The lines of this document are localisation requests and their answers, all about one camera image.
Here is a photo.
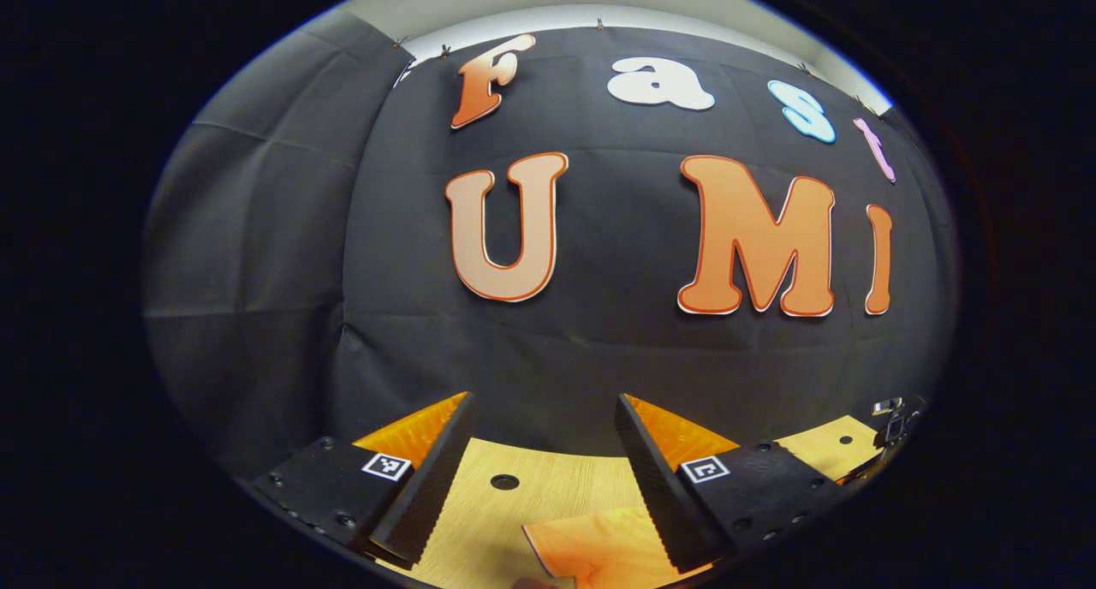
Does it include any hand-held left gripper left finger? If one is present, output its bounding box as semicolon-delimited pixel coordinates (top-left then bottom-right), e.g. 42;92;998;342
248;392;478;568

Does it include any black backdrop cloth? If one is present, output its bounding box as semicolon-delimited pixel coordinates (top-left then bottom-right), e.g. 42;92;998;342
141;11;960;479

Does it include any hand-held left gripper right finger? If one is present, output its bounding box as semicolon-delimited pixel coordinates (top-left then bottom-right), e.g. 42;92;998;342
615;394;844;574

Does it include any orange T-shirt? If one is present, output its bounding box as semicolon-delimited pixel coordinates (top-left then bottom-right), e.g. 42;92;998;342
522;505;713;589

